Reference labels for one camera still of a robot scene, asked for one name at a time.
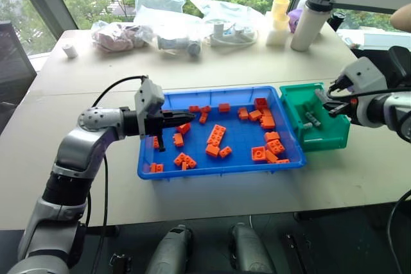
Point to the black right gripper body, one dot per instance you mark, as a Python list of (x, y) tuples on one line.
[(350, 105)]

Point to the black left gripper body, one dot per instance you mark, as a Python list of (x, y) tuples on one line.
[(154, 123)]

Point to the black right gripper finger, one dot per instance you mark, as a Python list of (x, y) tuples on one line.
[(334, 88), (336, 108)]

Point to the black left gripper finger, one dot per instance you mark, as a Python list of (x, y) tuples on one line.
[(180, 117), (161, 140)]

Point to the person's bare elbow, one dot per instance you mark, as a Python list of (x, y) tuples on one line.
[(402, 15)]

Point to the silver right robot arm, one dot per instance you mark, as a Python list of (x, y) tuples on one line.
[(390, 113)]

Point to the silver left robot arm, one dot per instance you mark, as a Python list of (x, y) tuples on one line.
[(75, 149)]

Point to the green plastic bin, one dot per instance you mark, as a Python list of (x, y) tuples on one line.
[(324, 129)]

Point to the blue plastic bin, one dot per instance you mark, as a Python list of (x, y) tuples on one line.
[(237, 133)]

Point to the grey toy brick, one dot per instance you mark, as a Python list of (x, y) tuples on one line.
[(313, 117), (307, 125)]

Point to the black bulky object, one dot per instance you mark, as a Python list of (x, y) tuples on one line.
[(399, 62)]

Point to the white tumbler with black lid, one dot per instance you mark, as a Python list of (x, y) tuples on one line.
[(308, 27)]

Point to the small black object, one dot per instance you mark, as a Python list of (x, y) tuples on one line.
[(336, 20)]

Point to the white foam block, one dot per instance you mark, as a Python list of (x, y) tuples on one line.
[(276, 37)]

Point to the purple plastic object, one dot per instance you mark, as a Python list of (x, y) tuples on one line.
[(294, 21)]

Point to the clear bag with white cylinder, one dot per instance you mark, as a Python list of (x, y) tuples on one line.
[(173, 35)]

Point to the plastic bag with pink contents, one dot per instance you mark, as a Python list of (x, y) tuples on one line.
[(115, 38)]

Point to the yellow plastic cylinder stack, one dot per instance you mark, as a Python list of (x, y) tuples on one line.
[(280, 9)]

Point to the clear bag with power strip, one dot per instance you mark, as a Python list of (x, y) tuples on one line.
[(232, 23)]

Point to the grey robot leg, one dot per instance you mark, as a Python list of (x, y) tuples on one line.
[(250, 250), (170, 251)]

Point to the small white roll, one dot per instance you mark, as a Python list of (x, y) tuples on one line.
[(70, 51)]

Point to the dark office chair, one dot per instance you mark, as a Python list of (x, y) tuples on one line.
[(14, 68)]

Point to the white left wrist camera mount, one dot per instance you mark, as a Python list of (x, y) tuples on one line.
[(148, 97)]

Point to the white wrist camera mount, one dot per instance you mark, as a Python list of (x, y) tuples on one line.
[(148, 97), (364, 75)]

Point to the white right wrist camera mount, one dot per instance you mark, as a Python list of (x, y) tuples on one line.
[(364, 75)]

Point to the black floor bracket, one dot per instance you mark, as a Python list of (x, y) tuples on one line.
[(297, 253), (120, 263)]

